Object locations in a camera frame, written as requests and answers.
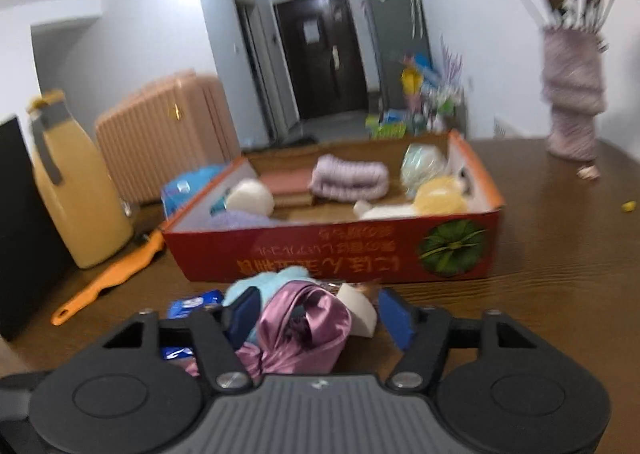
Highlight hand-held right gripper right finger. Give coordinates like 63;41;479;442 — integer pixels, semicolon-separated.
377;288;539;391

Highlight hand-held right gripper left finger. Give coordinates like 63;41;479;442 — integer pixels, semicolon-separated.
102;287;264;391

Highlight pink satin headband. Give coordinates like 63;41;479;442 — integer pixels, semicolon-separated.
185;282;348;377

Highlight purple knitted cloth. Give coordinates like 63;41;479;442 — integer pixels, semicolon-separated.
205;211;281;231

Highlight red cardboard box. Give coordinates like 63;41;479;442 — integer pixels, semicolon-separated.
161;130;502;284

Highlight white round plush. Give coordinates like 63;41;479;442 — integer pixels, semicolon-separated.
226;178;276;217

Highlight yellow and white plush toy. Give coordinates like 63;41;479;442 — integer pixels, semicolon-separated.
354;165;476;221

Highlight purple fluffy headband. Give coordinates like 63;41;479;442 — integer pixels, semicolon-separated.
307;154;390;203

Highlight pale green sponge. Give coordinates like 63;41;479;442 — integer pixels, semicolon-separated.
401;143;449;197

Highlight white sponge wedge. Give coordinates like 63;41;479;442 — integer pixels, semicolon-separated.
336;283;378;337

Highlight light blue plush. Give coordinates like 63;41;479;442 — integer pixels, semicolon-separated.
222;268;307;315

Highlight blue tissue pack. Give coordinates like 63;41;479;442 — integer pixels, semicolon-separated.
160;290;224;361

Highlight pink flat box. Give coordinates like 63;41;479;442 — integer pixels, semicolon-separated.
257;170;316;209

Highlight blue wet wipes pack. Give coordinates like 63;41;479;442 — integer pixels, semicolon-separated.
161;165;228;215

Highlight orange shoehorn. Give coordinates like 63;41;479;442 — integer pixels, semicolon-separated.
51;230;165;326

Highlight pink ribbed suitcase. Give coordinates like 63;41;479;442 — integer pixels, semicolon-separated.
95;71;242;205

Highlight black flat panel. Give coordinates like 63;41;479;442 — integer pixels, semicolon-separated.
0;116;76;342

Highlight purple decorative stems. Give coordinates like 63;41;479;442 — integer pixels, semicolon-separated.
440;36;466;85

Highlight dark brown door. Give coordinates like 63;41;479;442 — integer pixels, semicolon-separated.
274;0;368;122

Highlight mauve textured vase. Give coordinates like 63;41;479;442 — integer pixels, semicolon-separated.
542;26;608;161

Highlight grey refrigerator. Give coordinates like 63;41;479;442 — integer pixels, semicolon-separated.
360;0;432;110

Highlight yellow jug with grey handle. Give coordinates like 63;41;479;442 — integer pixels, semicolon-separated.
26;90;135;269

